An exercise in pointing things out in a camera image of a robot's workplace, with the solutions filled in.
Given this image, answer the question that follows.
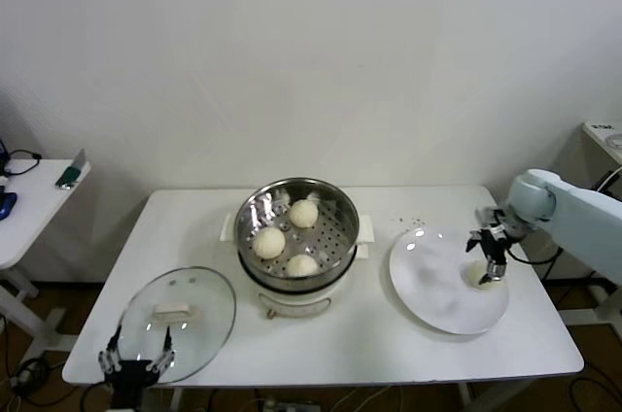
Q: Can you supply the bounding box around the white electric cooker base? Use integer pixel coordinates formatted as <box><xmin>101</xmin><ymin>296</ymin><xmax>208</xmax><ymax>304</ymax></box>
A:
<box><xmin>237</xmin><ymin>236</ymin><xmax>378</xmax><ymax>320</ymax></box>

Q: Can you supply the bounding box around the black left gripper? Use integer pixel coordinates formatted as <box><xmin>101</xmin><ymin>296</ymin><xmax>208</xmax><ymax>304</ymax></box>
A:
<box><xmin>98</xmin><ymin>325</ymin><xmax>176</xmax><ymax>412</ymax></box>

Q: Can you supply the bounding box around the stainless steel steamer basket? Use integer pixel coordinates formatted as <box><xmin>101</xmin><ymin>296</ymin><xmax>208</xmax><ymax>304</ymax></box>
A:
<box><xmin>221</xmin><ymin>177</ymin><xmax>378</xmax><ymax>287</ymax></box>

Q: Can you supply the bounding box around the white round plate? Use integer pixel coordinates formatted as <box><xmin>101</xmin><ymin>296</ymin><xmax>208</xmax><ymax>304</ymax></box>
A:
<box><xmin>388</xmin><ymin>227</ymin><xmax>511</xmax><ymax>336</ymax></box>

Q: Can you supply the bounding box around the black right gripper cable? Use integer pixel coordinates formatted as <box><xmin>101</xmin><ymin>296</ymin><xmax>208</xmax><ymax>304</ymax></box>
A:
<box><xmin>507</xmin><ymin>236</ymin><xmax>565</xmax><ymax>265</ymax></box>

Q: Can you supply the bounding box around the white floor power strip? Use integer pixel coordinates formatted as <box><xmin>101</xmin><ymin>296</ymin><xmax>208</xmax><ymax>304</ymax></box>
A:
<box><xmin>12</xmin><ymin>365</ymin><xmax>38</xmax><ymax>387</ymax></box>

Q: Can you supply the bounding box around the black laptop cable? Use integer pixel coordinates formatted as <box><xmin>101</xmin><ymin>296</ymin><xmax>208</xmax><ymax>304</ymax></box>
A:
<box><xmin>3</xmin><ymin>148</ymin><xmax>44</xmax><ymax>178</ymax></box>

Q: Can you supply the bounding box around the gray power strip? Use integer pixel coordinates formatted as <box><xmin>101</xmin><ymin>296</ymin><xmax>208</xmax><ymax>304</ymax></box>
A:
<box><xmin>259</xmin><ymin>396</ymin><xmax>322</xmax><ymax>412</ymax></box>

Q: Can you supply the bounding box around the white side table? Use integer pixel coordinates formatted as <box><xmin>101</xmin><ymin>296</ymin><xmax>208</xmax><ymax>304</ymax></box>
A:
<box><xmin>0</xmin><ymin>157</ymin><xmax>93</xmax><ymax>360</ymax></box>

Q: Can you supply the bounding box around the glass lid with white handle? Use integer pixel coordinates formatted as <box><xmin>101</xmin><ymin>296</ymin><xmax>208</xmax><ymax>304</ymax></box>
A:
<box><xmin>116</xmin><ymin>265</ymin><xmax>238</xmax><ymax>384</ymax></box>

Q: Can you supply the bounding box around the white steamed baozi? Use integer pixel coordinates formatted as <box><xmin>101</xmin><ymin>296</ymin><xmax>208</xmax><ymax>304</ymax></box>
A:
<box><xmin>459</xmin><ymin>258</ymin><xmax>504</xmax><ymax>292</ymax></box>
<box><xmin>252</xmin><ymin>225</ymin><xmax>287</xmax><ymax>260</ymax></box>
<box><xmin>285</xmin><ymin>254</ymin><xmax>321</xmax><ymax>279</ymax></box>
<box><xmin>290</xmin><ymin>198</ymin><xmax>321</xmax><ymax>228</ymax></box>

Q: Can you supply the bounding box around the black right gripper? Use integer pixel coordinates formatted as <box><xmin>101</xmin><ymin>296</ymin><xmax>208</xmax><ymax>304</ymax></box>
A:
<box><xmin>465</xmin><ymin>215</ymin><xmax>531</xmax><ymax>286</ymax></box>

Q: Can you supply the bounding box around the blue handheld device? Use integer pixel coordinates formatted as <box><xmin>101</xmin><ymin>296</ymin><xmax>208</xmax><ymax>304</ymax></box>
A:
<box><xmin>0</xmin><ymin>190</ymin><xmax>19</xmax><ymax>219</ymax></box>

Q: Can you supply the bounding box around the white shelf table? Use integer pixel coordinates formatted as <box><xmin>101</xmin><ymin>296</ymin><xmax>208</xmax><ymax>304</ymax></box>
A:
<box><xmin>580</xmin><ymin>120</ymin><xmax>622</xmax><ymax>165</ymax></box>

